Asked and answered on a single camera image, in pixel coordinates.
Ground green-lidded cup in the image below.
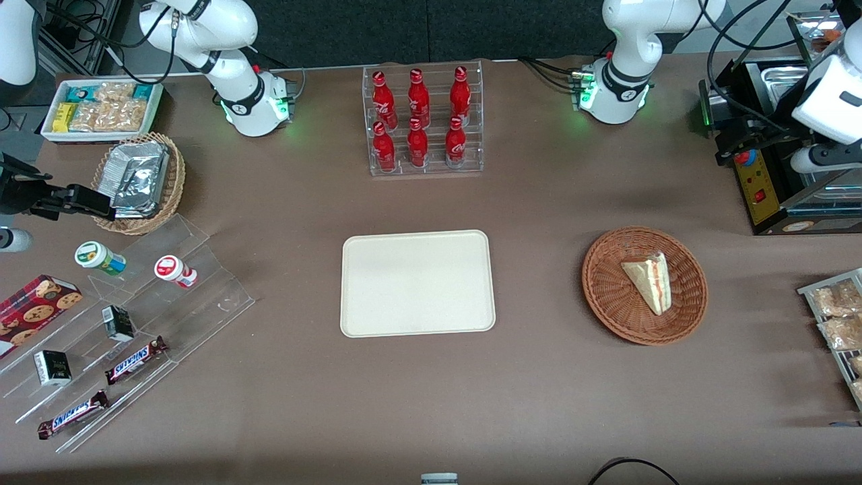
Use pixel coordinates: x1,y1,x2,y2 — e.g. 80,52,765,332
74,240,127,278

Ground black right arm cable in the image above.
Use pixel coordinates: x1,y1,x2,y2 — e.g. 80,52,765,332
42,0,179,85

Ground grey snack tray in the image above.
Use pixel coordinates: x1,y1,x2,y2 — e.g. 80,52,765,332
797,267,862,412

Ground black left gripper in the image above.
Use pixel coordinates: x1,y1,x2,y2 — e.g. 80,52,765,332
715,115,819,168

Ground triangle sandwich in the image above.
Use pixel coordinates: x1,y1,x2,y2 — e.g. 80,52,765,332
620,251,673,317

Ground clear acrylic stepped stand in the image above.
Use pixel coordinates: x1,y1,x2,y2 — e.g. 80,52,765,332
0,214,257,454

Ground Snickers bar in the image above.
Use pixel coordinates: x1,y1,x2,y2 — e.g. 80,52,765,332
36,389,110,441
104,335,168,386

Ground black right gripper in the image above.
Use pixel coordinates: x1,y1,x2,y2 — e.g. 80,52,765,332
0,154,117,222

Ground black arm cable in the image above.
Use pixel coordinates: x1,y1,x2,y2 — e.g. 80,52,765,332
42,0,179,85
698,0,819,132

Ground red cookie box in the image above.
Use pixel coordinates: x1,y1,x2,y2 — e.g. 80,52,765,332
0,273,84,359

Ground clear bag of crackers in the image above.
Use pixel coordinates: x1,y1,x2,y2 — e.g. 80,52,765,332
69,101,108,133
94,82,136,104
102,100,148,133

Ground clear acrylic bottle rack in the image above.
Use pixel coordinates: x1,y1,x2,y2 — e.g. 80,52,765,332
362,59,485,178

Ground silver foil packet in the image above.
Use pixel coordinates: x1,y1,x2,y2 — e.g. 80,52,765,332
111,195,162,219
108,139,170,203

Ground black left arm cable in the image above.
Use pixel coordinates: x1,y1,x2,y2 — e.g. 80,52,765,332
698,0,819,132

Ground cream plastic tray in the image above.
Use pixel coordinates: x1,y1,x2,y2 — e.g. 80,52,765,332
340,229,497,339

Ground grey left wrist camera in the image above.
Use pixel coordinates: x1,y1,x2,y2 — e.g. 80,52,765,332
789,143,862,175

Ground black appliance with yellow panel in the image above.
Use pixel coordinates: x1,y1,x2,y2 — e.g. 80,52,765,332
698,57,862,236

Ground wicker basket with foil packets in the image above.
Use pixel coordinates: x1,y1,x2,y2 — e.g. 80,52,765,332
90,131,187,236

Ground dark metal shelf rack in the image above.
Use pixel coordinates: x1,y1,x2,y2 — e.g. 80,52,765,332
37,0,123,76

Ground clear bag of biscuits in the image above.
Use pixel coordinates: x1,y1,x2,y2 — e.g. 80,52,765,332
810,279,862,319
818,315,862,352

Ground red cola bottle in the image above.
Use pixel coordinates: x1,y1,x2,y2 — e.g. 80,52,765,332
449,65,472,123
372,70,399,130
406,117,430,170
444,115,468,168
407,68,432,129
372,121,397,173

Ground red-lidded cup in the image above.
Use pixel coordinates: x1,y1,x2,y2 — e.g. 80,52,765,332
154,255,199,290

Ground white rectangular snack bin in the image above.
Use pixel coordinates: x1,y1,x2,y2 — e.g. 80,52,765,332
40,79,165,144

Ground black loop cable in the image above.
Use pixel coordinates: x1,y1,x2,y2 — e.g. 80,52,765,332
587,457,682,485

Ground small black box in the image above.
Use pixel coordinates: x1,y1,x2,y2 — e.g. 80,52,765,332
102,304,136,343
33,349,73,387

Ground black base cables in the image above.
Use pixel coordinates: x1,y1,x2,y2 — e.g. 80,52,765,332
517,56,610,93

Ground round brown wicker basket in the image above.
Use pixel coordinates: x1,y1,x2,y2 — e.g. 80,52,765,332
581,226,709,347

